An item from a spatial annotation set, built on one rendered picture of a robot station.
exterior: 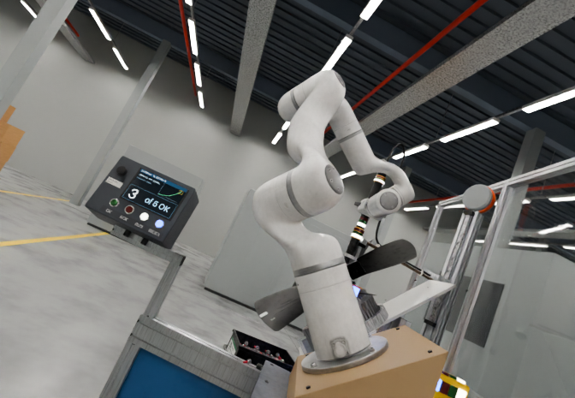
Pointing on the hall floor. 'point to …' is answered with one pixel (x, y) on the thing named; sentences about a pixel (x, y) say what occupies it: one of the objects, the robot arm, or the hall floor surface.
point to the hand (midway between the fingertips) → (367, 211)
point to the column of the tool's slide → (453, 278)
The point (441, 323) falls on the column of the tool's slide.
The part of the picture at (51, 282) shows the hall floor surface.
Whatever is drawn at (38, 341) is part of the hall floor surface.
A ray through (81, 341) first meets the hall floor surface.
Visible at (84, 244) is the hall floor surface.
